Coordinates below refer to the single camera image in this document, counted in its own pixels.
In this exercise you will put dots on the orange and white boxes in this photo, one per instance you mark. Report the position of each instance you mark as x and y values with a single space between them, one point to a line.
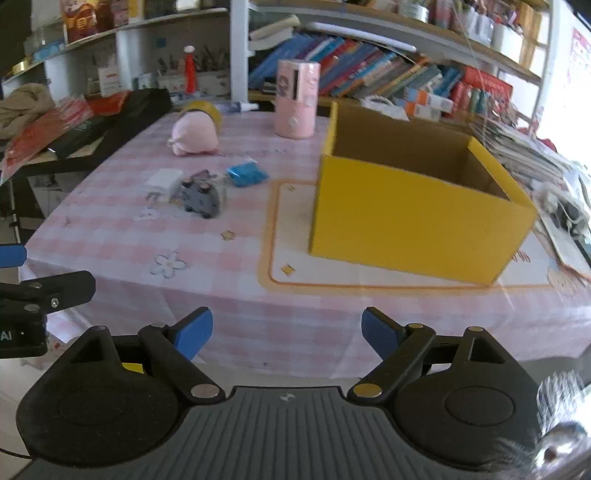
427 104

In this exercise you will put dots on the pink plush toy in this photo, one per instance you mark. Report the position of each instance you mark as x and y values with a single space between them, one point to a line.
196 134

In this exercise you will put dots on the pen holder tray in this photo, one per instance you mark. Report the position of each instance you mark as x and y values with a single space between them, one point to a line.
203 81

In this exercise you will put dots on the red bottle with white cap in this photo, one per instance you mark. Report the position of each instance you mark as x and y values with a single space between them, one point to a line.
190 74

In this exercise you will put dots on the pink cylindrical humidifier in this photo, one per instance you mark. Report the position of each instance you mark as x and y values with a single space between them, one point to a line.
298 106

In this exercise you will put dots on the beige cloth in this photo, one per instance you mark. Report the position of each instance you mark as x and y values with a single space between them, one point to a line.
27 104

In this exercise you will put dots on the row of colourful books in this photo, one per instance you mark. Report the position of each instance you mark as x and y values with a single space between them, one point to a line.
369 69

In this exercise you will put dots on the large black case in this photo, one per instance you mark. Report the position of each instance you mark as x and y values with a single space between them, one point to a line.
138 110

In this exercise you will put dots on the white charger plug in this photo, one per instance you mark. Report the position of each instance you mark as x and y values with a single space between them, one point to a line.
164 182

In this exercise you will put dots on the yellow cardboard box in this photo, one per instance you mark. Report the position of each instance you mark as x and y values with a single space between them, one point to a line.
406 221

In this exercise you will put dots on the red printed packets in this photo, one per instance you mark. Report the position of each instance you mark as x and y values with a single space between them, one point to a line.
41 129

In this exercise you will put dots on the white shelf unit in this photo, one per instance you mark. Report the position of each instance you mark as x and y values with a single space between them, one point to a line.
240 46

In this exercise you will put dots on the pile of lying books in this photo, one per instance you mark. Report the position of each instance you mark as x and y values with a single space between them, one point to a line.
272 32

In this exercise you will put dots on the yellow tape roll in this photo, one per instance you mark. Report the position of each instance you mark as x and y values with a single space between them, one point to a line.
205 107

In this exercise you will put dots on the loose papers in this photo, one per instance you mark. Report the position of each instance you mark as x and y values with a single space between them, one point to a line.
568 249

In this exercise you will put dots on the stack of newspapers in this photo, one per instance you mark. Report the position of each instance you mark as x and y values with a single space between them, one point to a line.
521 147

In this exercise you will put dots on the red and gold figure box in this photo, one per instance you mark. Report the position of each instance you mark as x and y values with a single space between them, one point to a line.
79 21

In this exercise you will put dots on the white power strip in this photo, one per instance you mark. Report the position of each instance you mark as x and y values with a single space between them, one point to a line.
561 203

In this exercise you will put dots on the pink checked tablecloth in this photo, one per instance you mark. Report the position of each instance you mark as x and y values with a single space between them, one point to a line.
207 277

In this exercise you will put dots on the small clear packet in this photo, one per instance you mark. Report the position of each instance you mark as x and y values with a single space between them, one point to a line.
207 175

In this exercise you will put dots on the flat black box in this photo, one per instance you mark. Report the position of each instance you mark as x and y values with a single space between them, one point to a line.
78 134

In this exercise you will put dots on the red folder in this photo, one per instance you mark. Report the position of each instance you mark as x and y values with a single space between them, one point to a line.
108 102

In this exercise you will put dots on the wall poster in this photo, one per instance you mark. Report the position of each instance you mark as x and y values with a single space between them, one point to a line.
581 55

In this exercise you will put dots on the grey toy car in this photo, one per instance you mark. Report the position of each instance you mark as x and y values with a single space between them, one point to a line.
201 201

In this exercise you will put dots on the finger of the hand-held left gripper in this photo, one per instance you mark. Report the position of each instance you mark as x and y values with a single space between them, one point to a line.
64 287
11 256

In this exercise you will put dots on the white box with red label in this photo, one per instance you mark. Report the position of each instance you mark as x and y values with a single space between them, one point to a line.
109 79

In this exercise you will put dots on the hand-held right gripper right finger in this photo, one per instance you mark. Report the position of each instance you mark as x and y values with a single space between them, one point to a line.
378 332

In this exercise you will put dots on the white pen cup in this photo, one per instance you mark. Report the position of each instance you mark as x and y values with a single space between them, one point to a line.
507 44

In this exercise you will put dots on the blue packet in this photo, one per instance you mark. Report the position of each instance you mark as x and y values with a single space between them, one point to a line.
247 175

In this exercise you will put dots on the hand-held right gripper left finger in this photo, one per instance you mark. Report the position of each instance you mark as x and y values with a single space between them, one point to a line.
196 330

